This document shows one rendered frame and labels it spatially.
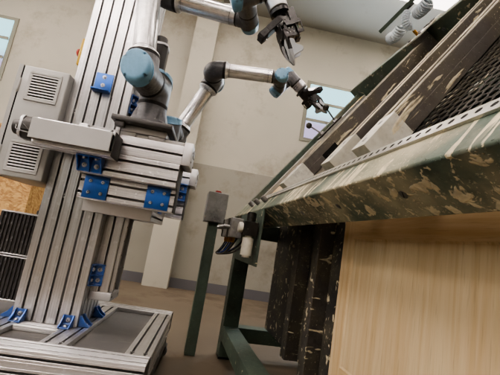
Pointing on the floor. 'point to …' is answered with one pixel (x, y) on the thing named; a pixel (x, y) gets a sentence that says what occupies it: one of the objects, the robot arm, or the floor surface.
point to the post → (200, 289)
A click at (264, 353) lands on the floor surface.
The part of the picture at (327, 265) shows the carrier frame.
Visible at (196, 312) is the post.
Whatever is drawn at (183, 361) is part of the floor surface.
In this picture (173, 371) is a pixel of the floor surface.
